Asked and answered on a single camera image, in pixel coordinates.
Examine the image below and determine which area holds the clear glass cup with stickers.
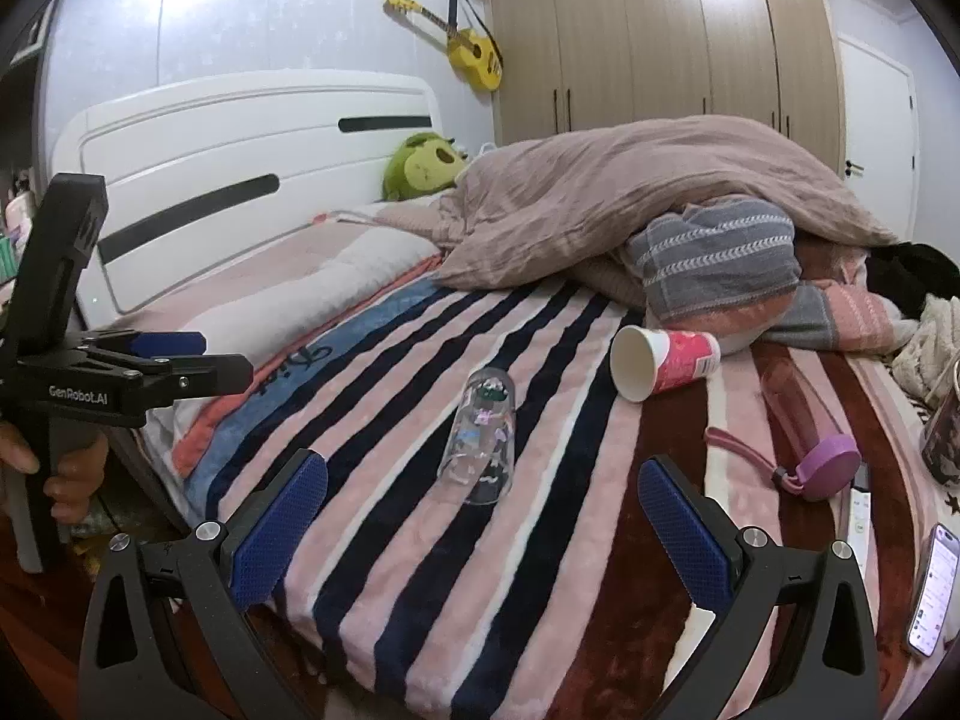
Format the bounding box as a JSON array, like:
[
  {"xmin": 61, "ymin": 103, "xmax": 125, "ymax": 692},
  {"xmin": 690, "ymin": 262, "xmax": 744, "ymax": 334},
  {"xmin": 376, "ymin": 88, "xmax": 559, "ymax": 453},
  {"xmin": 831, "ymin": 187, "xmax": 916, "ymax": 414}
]
[{"xmin": 437, "ymin": 366, "xmax": 520, "ymax": 507}]

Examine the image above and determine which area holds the smartphone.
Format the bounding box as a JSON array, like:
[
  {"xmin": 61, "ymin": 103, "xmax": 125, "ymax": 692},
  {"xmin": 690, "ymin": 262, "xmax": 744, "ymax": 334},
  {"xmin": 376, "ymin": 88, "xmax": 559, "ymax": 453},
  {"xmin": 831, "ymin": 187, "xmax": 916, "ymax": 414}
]
[{"xmin": 904, "ymin": 523, "xmax": 960, "ymax": 659}]

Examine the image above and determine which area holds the dark patterned cup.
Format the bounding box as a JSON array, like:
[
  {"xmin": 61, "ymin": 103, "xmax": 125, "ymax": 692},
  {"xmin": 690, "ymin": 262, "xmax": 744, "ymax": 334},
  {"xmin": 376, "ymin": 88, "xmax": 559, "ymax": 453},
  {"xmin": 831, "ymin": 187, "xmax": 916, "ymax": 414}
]
[{"xmin": 920, "ymin": 382, "xmax": 960, "ymax": 482}]

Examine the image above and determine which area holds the white slim remote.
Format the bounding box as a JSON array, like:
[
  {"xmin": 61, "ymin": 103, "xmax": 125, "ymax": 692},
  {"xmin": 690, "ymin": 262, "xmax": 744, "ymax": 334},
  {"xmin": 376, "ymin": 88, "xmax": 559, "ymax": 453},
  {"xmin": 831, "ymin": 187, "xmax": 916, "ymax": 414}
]
[{"xmin": 845, "ymin": 460, "xmax": 877, "ymax": 595}]

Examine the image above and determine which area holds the person's left hand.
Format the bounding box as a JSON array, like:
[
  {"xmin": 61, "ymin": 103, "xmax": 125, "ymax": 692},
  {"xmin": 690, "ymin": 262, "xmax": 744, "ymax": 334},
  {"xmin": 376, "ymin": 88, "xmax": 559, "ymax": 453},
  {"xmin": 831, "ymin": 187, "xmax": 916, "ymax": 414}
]
[{"xmin": 0, "ymin": 420, "xmax": 111, "ymax": 527}]

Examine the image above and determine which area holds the white door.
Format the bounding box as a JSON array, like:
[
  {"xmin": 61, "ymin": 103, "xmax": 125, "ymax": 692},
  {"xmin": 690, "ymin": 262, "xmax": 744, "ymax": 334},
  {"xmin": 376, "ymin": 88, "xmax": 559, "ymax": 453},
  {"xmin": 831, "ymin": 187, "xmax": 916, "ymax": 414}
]
[{"xmin": 835, "ymin": 36, "xmax": 920, "ymax": 242}]

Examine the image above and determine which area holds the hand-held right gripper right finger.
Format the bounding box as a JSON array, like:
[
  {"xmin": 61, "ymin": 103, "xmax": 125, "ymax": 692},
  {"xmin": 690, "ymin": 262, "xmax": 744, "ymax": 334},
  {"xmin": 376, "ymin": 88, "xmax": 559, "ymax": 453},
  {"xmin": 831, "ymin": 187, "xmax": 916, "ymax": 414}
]
[{"xmin": 637, "ymin": 454, "xmax": 880, "ymax": 720}]

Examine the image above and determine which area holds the green plush toy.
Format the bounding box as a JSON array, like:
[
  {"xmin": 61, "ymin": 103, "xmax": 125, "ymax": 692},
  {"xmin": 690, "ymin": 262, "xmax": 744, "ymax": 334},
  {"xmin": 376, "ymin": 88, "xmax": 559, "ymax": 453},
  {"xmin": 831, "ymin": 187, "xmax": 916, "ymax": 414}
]
[{"xmin": 382, "ymin": 132, "xmax": 470, "ymax": 203}]

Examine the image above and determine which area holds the white quilted pillow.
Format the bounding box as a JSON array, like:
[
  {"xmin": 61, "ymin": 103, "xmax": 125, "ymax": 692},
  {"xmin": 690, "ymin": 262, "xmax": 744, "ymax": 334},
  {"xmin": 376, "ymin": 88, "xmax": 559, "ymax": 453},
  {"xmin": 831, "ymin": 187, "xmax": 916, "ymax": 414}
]
[{"xmin": 97, "ymin": 235, "xmax": 445, "ymax": 398}]

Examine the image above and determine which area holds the grey striped pillow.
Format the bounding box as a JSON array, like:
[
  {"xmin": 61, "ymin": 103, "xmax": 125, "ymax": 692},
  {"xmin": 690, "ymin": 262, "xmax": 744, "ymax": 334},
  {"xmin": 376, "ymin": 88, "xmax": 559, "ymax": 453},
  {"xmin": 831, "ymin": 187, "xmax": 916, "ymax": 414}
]
[{"xmin": 625, "ymin": 195, "xmax": 850, "ymax": 350}]

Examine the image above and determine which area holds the brown duvet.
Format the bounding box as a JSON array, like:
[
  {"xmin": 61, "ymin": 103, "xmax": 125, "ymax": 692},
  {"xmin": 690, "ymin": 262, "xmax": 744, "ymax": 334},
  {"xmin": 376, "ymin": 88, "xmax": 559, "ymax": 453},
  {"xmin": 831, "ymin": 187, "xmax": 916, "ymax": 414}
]
[{"xmin": 373, "ymin": 114, "xmax": 901, "ymax": 295}]

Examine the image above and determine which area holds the pink striped pillow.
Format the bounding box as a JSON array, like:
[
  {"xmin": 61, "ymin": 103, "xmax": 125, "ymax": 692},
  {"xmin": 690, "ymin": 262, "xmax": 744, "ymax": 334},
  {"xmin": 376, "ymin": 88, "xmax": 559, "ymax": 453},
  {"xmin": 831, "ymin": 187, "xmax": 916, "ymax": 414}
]
[{"xmin": 806, "ymin": 277, "xmax": 920, "ymax": 353}]

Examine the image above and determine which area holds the black cloth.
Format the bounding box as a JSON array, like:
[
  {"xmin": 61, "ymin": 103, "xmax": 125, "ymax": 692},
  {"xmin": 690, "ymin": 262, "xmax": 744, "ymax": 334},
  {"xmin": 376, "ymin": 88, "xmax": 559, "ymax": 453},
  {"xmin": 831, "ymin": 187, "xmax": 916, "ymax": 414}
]
[{"xmin": 862, "ymin": 240, "xmax": 960, "ymax": 320}]

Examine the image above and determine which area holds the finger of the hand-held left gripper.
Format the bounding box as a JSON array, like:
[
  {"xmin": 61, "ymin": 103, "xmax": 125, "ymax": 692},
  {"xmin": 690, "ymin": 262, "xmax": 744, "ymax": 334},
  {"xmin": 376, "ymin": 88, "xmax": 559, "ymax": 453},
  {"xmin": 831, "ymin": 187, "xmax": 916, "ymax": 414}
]
[
  {"xmin": 141, "ymin": 355, "xmax": 256, "ymax": 412},
  {"xmin": 75, "ymin": 328, "xmax": 208, "ymax": 362}
]

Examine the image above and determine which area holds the white bed headboard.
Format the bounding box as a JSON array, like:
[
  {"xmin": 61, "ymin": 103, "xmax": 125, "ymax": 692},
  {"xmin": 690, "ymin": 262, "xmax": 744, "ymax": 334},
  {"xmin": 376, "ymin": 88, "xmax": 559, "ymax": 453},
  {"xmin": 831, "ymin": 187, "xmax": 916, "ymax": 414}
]
[{"xmin": 49, "ymin": 73, "xmax": 437, "ymax": 332}]

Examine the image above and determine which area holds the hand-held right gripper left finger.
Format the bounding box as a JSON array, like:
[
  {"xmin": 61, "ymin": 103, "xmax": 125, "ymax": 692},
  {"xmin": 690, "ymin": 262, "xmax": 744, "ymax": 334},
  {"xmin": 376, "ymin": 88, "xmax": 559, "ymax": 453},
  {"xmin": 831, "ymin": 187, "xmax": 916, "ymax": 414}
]
[{"xmin": 77, "ymin": 448, "xmax": 329, "ymax": 720}]

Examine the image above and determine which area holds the pink and white paper cup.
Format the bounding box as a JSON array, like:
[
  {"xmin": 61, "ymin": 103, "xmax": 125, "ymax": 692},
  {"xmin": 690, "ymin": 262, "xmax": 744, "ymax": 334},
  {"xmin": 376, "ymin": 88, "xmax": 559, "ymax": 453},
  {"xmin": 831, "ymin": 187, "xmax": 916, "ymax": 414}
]
[{"xmin": 609, "ymin": 324, "xmax": 722, "ymax": 403}]

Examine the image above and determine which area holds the pink bottle with purple lid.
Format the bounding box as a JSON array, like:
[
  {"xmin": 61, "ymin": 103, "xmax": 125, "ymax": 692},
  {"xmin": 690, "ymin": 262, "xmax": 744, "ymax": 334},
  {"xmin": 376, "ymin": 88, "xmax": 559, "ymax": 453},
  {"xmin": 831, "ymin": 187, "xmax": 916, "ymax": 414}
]
[{"xmin": 705, "ymin": 357, "xmax": 863, "ymax": 503}]

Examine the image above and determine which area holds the striped pink and navy blanket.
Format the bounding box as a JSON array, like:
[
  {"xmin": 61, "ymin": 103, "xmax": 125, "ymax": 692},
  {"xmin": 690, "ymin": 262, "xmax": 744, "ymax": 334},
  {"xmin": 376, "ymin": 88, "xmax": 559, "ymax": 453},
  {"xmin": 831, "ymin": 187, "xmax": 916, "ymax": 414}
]
[{"xmin": 172, "ymin": 270, "xmax": 947, "ymax": 720}]

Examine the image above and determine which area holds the blue blanket with orange edge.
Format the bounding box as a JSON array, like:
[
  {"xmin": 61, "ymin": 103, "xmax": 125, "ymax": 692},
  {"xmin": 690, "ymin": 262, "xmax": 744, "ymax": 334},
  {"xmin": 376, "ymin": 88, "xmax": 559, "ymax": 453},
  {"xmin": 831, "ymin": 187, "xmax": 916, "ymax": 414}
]
[{"xmin": 171, "ymin": 255, "xmax": 488, "ymax": 515}]

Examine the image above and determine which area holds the small pink bottle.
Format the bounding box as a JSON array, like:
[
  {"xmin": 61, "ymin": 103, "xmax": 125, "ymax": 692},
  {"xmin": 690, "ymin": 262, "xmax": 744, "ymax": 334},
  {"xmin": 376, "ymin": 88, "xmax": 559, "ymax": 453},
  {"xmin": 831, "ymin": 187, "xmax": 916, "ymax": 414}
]
[{"xmin": 3, "ymin": 190, "xmax": 38, "ymax": 239}]

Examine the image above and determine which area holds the yellow ukulele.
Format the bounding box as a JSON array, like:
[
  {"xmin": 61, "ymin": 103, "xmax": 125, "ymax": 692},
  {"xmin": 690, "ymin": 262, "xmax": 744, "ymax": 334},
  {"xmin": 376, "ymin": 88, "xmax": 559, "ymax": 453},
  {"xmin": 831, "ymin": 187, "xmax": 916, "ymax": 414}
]
[{"xmin": 385, "ymin": 0, "xmax": 503, "ymax": 92}]

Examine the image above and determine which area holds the beige wooden wardrobe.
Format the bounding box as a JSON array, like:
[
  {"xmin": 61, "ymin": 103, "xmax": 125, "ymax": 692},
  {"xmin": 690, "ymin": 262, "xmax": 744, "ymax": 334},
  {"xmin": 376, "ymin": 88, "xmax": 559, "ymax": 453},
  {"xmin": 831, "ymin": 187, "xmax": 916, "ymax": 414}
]
[{"xmin": 480, "ymin": 0, "xmax": 848, "ymax": 175}]

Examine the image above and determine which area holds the cream knitted cloth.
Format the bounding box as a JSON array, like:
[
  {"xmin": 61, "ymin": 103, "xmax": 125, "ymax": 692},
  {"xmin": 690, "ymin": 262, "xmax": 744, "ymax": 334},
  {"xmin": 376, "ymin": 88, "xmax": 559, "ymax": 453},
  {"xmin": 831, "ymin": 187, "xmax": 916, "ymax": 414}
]
[{"xmin": 891, "ymin": 292, "xmax": 960, "ymax": 410}]

